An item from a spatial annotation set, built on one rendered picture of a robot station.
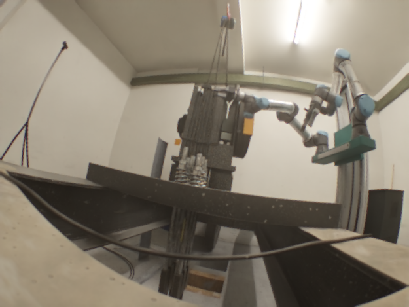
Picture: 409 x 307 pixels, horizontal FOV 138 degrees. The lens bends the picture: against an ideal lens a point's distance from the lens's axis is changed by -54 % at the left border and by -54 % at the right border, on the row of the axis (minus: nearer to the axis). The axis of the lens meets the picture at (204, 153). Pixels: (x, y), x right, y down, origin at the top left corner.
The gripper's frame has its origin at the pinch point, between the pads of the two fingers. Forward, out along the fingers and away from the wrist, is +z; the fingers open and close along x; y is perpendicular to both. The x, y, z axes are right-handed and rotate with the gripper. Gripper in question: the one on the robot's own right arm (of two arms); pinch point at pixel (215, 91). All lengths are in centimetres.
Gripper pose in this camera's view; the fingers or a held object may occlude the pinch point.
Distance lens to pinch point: 124.5
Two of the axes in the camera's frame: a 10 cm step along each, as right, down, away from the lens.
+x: -1.0, 2.1, 9.7
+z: -9.9, -1.6, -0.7
